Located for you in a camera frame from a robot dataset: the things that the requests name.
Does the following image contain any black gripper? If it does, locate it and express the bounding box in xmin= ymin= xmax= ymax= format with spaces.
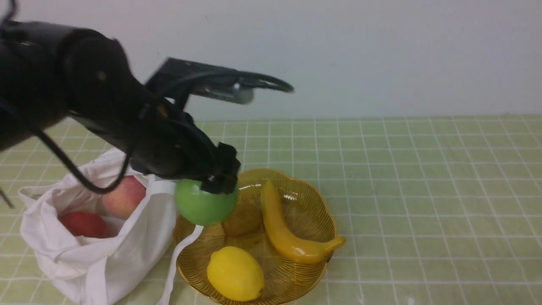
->
xmin=127 ymin=99 xmax=241 ymax=194

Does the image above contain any yellow lemon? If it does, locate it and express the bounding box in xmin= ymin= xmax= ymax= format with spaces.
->
xmin=207 ymin=247 xmax=265 ymax=302

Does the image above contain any pink peach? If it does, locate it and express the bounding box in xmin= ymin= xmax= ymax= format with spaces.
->
xmin=101 ymin=176 xmax=147 ymax=220

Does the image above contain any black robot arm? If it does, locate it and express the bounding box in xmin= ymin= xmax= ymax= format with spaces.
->
xmin=1 ymin=20 xmax=240 ymax=194

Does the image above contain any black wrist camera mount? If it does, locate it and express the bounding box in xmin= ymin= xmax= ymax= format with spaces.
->
xmin=145 ymin=58 xmax=294 ymax=107

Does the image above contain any black cable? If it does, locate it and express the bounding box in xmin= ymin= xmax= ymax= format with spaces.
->
xmin=0 ymin=100 xmax=132 ymax=209

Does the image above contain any yellow banana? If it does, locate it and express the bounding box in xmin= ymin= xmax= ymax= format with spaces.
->
xmin=260 ymin=181 xmax=346 ymax=264

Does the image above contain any brown kiwi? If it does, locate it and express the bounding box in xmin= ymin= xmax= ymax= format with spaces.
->
xmin=222 ymin=200 xmax=263 ymax=237

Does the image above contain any red apple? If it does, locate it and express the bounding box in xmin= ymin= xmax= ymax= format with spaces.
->
xmin=58 ymin=211 xmax=110 ymax=238

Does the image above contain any green apple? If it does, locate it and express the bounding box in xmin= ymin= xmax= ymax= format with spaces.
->
xmin=174 ymin=179 xmax=239 ymax=226

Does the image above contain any white cloth bag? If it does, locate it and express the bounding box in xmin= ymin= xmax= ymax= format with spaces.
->
xmin=19 ymin=169 xmax=177 ymax=305

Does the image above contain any green checkered tablecloth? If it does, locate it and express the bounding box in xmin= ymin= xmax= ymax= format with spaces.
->
xmin=0 ymin=115 xmax=542 ymax=305

